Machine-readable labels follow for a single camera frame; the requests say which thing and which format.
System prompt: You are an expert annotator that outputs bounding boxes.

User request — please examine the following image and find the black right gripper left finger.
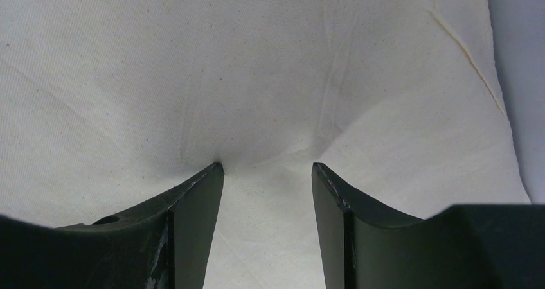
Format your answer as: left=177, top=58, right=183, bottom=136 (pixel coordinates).
left=1, top=163, right=224, bottom=288

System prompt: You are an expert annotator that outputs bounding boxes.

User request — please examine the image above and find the beige wrapping cloth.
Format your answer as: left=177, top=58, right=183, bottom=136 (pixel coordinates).
left=1, top=0, right=529, bottom=288

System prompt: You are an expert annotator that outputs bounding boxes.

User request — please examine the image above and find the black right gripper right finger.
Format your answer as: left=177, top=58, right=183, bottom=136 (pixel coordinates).
left=312, top=162, right=544, bottom=288

